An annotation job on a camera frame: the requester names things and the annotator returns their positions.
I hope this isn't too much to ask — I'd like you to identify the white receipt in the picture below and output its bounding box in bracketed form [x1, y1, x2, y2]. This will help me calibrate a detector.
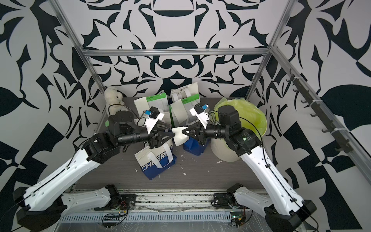
[134, 97, 150, 116]
[170, 100, 188, 127]
[172, 127, 189, 146]

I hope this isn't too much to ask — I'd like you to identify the blue white takeout bag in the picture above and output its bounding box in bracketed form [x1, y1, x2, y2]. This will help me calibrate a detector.
[170, 83, 199, 102]
[134, 141, 177, 180]
[183, 138, 210, 156]

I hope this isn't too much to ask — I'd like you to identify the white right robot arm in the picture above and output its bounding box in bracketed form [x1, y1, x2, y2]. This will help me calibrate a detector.
[182, 104, 317, 232]

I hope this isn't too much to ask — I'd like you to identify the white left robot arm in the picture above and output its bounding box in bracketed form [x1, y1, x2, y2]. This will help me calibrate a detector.
[13, 110, 175, 232]

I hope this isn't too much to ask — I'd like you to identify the green white left takeout bag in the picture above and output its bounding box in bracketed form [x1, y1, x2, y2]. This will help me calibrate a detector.
[146, 93, 169, 112]

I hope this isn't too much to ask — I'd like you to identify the green white takeout bag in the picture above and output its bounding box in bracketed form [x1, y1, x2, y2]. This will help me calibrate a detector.
[169, 94, 200, 127]
[146, 93, 169, 112]

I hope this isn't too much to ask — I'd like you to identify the blue white front takeout bag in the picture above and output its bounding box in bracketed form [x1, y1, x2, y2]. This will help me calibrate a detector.
[134, 141, 177, 180]

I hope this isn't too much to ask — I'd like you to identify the green white right takeout bag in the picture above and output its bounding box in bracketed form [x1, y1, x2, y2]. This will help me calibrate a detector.
[169, 94, 200, 127]

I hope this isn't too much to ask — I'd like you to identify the white receipt on green bag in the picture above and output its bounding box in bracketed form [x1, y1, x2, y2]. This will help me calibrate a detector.
[170, 100, 188, 127]

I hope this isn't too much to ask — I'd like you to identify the cream ribbed trash bin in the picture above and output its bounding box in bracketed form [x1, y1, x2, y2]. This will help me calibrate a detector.
[211, 139, 241, 162]

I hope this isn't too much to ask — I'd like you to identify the green plastic bin liner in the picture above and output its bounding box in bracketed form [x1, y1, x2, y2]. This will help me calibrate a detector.
[214, 98, 268, 136]

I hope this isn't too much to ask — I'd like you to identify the white plush bear toy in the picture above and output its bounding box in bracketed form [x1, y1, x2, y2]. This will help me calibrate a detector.
[104, 87, 127, 116]

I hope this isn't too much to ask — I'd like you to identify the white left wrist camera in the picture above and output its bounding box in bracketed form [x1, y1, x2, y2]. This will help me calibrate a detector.
[145, 106, 165, 134]

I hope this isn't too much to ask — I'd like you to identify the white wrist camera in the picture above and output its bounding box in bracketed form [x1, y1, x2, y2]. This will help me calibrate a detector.
[189, 103, 210, 129]
[145, 106, 165, 134]

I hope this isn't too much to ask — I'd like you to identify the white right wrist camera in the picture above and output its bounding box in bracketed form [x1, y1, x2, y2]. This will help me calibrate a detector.
[189, 103, 210, 129]

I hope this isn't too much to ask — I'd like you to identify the grey wall hook rail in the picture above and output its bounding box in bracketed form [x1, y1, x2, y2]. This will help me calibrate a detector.
[287, 69, 354, 153]

